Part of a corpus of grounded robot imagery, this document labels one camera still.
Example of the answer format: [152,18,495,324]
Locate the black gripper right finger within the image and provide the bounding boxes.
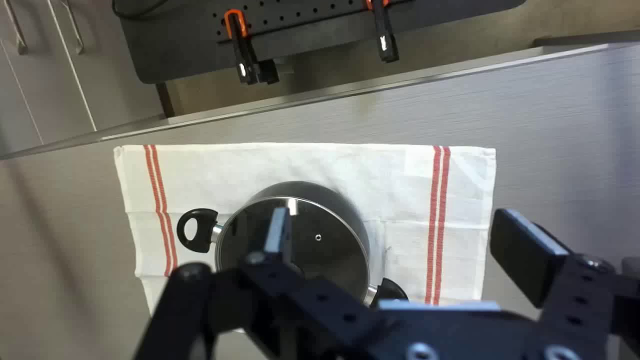
[491,207,640,360]

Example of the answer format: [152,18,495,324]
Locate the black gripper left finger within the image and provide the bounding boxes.
[136,207,387,360]

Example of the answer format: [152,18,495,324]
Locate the glass pot lid black knob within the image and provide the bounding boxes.
[217,196,373,308]

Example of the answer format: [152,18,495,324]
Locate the black cooking pot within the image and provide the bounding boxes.
[174,180,413,312]

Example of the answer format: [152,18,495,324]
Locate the white towel red stripes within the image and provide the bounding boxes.
[112,143,499,310]

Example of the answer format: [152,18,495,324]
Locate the black orange bar clamp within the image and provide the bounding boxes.
[221,7,264,87]
[362,0,403,67]

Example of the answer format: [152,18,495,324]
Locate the black perforated workbench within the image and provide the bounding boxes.
[111,0,528,120]

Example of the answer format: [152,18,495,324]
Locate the metal cabinet handle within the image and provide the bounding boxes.
[4,0,32,56]
[61,0,91,56]

